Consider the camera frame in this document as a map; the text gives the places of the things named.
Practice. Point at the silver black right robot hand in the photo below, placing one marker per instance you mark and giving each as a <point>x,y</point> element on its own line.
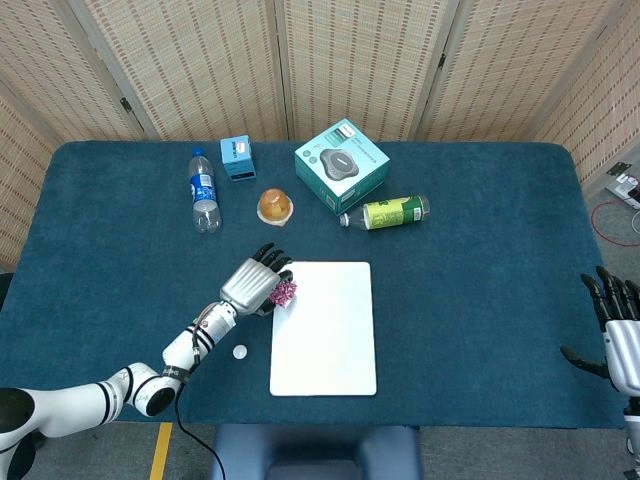
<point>622,345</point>

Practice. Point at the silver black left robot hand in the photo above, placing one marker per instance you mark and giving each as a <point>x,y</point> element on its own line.
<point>247,287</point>

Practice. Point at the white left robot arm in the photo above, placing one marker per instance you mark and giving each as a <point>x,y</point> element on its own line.
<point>75,400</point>

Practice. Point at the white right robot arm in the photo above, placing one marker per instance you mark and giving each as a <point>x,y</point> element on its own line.
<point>632,425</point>

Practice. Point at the white rectangular board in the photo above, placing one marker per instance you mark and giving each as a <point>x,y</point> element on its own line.
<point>330,340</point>

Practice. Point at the orange jelly cup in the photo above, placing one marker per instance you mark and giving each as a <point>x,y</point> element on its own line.
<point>274,205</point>

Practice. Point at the clear bottle blue label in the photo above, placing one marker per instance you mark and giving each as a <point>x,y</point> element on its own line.
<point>204,190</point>

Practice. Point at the small light blue box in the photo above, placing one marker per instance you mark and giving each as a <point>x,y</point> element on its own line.
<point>237,155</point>

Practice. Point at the teal product box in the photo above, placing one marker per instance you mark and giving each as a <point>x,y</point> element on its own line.
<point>340,165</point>

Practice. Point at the blue tablecloth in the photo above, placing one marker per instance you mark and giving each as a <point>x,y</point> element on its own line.
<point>475,300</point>

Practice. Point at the white power strip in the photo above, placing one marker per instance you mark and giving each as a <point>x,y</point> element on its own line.
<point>625,187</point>

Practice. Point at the clear bottle green yellow label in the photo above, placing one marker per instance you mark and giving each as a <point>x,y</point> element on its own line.
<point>395,212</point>

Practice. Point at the blue padded chair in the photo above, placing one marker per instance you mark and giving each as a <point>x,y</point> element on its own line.
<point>300,450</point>

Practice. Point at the yellow floor tape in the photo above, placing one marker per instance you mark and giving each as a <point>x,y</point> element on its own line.
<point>161,450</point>

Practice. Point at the woven bamboo folding screen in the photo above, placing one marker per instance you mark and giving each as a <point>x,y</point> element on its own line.
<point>200,65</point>

